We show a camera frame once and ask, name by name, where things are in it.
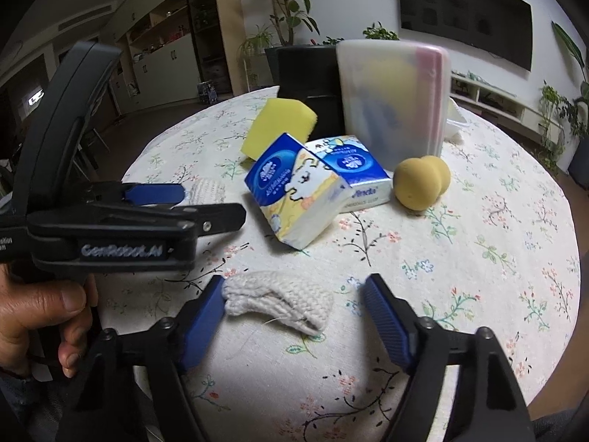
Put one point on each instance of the white wall cabinet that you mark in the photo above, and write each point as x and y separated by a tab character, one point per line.
161	55

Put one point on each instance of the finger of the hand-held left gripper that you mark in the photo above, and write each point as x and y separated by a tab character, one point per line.
221	218
156	193

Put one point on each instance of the black box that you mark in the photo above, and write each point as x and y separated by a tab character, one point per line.
308	78

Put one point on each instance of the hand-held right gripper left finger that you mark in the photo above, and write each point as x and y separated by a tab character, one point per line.
202	317

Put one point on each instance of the white television console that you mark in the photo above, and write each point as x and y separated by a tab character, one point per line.
501	101

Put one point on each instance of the dark dining chair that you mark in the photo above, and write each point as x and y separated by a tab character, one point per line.
89	142

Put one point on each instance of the white plastic tray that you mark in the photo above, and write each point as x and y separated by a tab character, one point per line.
455	124

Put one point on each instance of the blue cartoon tissue pack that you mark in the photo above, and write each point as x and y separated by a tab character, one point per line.
294	193

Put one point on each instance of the blue white tissue pack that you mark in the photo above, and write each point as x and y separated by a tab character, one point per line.
359	170

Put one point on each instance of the pink flat packet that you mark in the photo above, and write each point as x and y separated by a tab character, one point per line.
425	92

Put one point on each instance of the trailing potted plant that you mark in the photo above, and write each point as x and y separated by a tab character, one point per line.
552	115

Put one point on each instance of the ceiling air vent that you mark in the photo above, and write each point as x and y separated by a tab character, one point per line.
85	17

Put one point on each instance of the round orange sponge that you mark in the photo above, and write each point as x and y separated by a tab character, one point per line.
414	184

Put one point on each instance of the person's left hand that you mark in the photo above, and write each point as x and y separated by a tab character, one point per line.
37	304

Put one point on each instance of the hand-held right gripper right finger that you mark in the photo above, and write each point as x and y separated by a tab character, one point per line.
386	317

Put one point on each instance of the large broad-leaf potted plant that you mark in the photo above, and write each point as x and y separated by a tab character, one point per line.
570	50

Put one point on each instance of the grassy potted plant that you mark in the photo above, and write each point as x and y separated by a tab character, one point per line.
257	41

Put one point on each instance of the translucent plastic container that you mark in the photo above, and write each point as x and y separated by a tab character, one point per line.
391	101

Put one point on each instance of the wall television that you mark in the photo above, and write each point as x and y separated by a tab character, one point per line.
460	9

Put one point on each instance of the floral tablecloth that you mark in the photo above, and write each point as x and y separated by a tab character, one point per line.
460	262

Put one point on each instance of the pothos vine plant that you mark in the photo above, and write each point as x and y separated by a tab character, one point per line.
379	33

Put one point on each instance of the small yellow sponge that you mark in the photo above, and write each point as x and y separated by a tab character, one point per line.
276	124

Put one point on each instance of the beige knitted cloth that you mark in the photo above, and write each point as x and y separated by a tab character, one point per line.
207	191
285	299

